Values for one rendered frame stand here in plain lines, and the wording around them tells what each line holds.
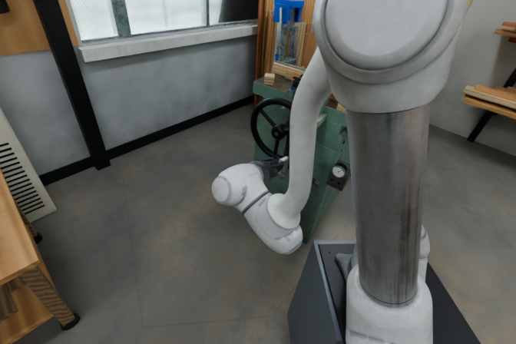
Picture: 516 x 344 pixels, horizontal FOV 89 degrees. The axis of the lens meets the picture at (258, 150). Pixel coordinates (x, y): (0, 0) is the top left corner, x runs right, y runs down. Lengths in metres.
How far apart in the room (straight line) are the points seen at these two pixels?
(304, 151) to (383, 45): 0.37
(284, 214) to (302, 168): 0.14
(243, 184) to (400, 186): 0.43
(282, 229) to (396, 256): 0.30
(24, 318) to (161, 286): 0.52
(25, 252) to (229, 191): 0.76
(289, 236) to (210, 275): 0.91
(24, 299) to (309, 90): 1.39
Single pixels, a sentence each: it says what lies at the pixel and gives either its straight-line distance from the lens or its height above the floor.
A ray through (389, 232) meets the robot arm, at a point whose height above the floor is 1.07.
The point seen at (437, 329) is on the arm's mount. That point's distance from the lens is 0.97.
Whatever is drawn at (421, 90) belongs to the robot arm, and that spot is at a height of 1.29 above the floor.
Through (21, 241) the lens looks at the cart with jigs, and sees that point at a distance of 1.25.
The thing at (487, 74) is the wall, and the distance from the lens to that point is 3.46.
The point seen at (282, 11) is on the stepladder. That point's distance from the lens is 2.09.
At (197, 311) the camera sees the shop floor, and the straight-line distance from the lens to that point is 1.49.
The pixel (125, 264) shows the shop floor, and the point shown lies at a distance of 1.68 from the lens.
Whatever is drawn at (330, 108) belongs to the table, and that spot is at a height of 0.90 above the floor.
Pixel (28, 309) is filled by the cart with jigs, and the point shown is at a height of 0.18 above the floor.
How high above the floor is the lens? 1.38
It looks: 36 degrees down
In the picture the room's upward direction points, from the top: 6 degrees clockwise
